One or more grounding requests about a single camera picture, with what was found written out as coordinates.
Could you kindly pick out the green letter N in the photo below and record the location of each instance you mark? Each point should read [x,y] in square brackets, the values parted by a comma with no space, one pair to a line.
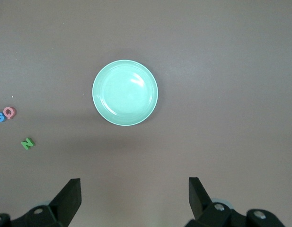
[27,143]

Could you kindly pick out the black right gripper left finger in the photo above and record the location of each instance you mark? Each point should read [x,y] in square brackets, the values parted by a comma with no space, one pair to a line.
[63,203]

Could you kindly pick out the light green plate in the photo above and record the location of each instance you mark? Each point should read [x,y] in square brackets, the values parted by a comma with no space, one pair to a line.
[125,92]

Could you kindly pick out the pink letter Q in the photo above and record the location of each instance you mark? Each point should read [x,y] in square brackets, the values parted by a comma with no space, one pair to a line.
[5,111]

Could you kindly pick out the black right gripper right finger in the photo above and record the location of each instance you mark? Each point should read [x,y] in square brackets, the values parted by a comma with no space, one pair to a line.
[199,201]

